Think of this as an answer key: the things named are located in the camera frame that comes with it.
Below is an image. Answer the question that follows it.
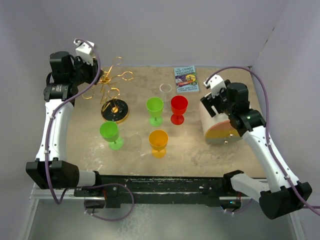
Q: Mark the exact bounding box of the clear wine glass front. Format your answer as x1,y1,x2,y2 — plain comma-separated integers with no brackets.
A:
128,134,145,157

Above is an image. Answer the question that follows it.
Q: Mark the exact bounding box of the green wine glass centre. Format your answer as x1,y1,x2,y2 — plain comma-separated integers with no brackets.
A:
146,97,164,127

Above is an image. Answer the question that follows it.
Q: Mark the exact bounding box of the blue treehouse book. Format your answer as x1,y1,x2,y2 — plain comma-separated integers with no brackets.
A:
174,65,199,94

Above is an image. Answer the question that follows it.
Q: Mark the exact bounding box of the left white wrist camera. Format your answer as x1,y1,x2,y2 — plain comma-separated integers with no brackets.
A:
73,40,94,65

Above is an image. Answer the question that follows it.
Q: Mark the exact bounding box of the orange wine glass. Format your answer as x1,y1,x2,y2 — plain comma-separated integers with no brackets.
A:
148,129,169,159

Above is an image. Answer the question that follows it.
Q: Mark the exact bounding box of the clear wine glass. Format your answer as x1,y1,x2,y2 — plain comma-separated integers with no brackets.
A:
159,83,173,105
128,134,145,157

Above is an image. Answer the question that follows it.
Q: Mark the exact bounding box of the black base frame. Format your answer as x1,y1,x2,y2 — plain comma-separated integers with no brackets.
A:
74,175,245,211

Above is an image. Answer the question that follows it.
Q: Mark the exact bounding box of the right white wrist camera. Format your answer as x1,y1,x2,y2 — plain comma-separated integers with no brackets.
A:
203,74,226,98

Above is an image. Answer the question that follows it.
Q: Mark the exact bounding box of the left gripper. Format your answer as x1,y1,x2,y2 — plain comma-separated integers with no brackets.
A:
69,55,104,86

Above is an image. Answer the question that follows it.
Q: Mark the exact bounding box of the red wine glass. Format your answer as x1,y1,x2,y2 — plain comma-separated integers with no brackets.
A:
170,95,188,125

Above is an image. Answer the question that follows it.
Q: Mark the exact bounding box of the clear wine glass back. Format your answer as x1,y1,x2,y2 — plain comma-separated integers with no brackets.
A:
159,83,173,105

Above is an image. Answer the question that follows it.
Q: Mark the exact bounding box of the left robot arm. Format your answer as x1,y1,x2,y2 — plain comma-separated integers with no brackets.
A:
25,50,103,196

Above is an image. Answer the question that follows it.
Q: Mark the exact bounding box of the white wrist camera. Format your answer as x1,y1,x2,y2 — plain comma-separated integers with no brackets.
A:
203,74,226,98
73,40,94,65

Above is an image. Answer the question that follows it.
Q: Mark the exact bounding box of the green wine glass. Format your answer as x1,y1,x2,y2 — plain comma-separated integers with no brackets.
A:
99,121,123,150
146,97,164,127

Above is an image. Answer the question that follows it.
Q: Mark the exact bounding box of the green wine glass front left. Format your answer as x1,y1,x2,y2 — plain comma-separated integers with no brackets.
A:
99,121,123,150

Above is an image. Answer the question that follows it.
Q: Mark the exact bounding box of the white round drawer box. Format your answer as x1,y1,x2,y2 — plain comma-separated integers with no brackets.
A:
199,102,242,145

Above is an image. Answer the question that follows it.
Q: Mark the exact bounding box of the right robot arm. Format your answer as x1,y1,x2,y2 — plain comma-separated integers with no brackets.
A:
200,80,312,220

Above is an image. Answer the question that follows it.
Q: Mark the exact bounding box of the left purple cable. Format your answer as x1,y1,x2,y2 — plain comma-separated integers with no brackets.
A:
44,37,136,222

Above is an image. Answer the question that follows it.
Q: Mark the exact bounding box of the gold wine glass rack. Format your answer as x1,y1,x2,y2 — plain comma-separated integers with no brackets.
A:
81,56,134,124

